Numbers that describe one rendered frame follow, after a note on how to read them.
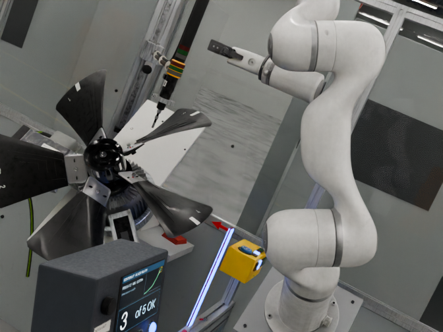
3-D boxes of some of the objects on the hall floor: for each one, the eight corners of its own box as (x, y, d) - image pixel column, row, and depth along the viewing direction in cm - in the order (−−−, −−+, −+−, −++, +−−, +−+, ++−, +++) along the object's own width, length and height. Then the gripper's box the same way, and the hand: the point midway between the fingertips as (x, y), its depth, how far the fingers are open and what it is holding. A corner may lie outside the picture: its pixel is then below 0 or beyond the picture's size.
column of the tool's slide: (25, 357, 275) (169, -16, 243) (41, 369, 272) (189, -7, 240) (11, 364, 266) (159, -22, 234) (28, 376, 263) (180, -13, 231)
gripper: (281, 60, 172) (229, 39, 178) (265, 52, 156) (208, 28, 161) (271, 84, 174) (219, 62, 179) (254, 78, 157) (198, 55, 163)
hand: (218, 48), depth 170 cm, fingers open, 8 cm apart
